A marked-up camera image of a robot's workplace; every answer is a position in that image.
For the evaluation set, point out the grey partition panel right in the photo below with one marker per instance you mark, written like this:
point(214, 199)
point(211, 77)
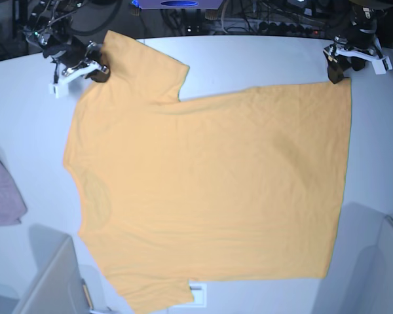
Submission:
point(360, 276)

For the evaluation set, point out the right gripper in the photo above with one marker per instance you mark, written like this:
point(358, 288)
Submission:
point(65, 48)

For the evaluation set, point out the grey partition panel left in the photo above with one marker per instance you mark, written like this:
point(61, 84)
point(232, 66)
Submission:
point(57, 286)

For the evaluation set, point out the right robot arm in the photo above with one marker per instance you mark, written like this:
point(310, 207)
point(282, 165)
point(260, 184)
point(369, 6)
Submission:
point(60, 14)

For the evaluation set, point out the black power strip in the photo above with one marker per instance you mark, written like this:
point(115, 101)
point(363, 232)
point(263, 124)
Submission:
point(283, 29)

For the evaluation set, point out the orange T-shirt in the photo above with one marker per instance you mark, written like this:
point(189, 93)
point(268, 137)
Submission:
point(240, 186)

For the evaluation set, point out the orange pencil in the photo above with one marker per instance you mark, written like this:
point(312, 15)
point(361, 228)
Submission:
point(87, 295)

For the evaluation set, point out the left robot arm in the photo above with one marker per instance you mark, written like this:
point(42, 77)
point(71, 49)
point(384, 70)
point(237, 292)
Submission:
point(365, 14)

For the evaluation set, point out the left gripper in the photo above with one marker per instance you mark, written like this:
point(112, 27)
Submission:
point(357, 46)

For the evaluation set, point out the pink folded cloth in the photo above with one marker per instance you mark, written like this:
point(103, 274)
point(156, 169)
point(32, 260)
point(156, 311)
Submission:
point(12, 205)

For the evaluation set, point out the grey partition panel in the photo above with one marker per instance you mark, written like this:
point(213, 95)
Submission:
point(360, 276)
point(57, 286)

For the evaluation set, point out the white table cable slot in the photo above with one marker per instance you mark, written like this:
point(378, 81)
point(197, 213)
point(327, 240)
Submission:
point(199, 292)

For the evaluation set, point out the blue purple base device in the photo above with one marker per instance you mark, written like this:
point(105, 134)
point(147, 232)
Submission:
point(177, 4)

